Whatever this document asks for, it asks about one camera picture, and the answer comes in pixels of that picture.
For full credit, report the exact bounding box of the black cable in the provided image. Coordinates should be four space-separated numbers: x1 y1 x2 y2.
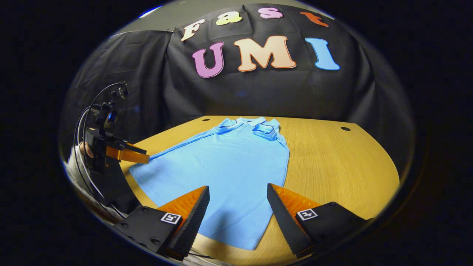
73 82 128 221

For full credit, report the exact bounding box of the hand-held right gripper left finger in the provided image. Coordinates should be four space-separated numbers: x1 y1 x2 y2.
113 185 210 261

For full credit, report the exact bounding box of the light blue T-shirt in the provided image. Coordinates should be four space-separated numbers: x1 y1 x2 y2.
128 117 290 251

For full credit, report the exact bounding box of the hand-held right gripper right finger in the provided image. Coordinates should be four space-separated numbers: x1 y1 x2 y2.
266 183 374 259

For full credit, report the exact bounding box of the black backdrop cloth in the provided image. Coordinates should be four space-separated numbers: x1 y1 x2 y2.
59 3 416 178

